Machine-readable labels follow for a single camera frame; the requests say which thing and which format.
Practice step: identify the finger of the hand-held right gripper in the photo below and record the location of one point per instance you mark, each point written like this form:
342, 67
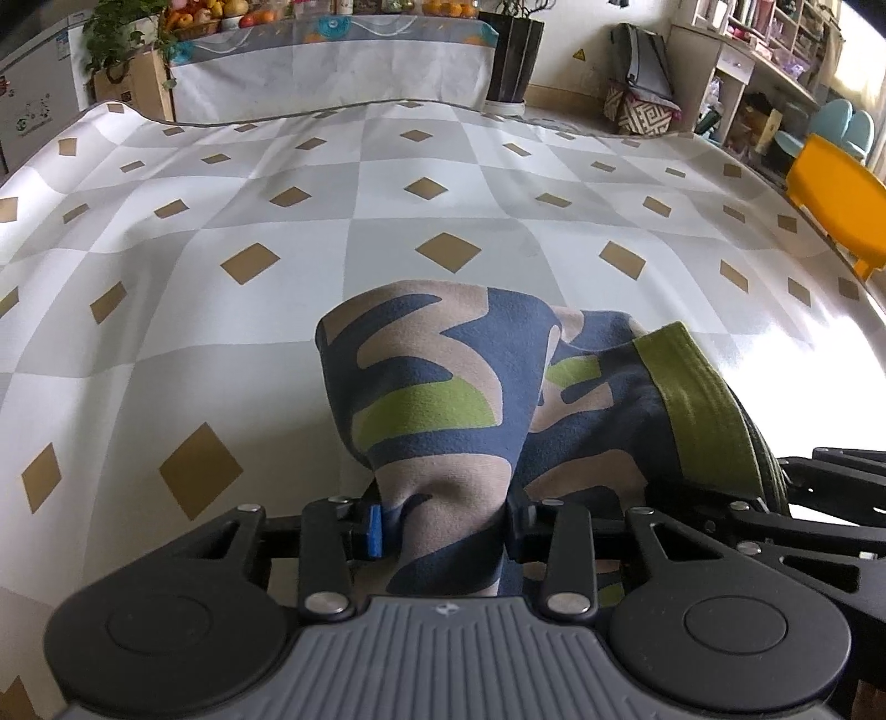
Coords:
817, 554
844, 481

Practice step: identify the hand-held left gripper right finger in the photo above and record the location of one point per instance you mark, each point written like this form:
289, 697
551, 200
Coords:
518, 529

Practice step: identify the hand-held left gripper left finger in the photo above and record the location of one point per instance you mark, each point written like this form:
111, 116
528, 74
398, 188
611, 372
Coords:
374, 533

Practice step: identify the blue letter-print pants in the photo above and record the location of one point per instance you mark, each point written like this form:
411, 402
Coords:
471, 388

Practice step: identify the grey white checkered tablecloth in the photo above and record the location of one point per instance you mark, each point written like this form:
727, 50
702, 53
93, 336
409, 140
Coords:
207, 311

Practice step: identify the yellow plastic chair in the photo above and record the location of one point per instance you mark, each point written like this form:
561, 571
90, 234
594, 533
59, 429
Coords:
841, 187

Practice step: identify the light blue chair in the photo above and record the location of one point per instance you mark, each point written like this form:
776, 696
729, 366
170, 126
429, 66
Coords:
837, 128

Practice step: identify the woven patterned bag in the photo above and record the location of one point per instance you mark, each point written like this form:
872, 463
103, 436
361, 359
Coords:
644, 114

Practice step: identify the white shelf unit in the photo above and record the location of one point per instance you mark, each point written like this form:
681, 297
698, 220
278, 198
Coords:
751, 69

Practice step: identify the black tall planter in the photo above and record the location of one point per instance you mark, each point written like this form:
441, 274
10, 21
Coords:
513, 62

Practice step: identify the grey backpack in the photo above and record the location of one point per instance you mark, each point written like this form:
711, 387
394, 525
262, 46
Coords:
644, 59

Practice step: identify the cloth-covered side table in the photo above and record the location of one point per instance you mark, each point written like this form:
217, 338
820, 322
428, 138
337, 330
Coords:
332, 66

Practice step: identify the pile of oranges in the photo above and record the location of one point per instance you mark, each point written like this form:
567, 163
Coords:
450, 8

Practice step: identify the wicker fruit basket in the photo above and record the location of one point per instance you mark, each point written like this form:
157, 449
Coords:
204, 17

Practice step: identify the green leafy potted plant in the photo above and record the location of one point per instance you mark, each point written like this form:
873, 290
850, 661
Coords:
128, 34

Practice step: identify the white refrigerator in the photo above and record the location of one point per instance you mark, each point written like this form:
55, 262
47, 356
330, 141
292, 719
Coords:
38, 90

